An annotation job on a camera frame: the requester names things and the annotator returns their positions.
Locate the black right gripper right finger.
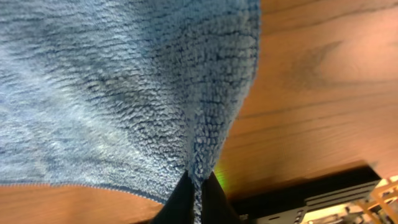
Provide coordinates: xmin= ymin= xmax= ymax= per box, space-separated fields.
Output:
xmin=201 ymin=172 xmax=239 ymax=224

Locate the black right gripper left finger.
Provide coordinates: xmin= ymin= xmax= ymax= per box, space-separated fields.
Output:
xmin=150 ymin=171 xmax=195 ymax=224

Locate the blue microfiber cloth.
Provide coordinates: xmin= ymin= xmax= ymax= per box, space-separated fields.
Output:
xmin=1 ymin=0 xmax=261 ymax=223

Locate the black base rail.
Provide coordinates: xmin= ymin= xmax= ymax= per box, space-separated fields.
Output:
xmin=232 ymin=166 xmax=397 ymax=224

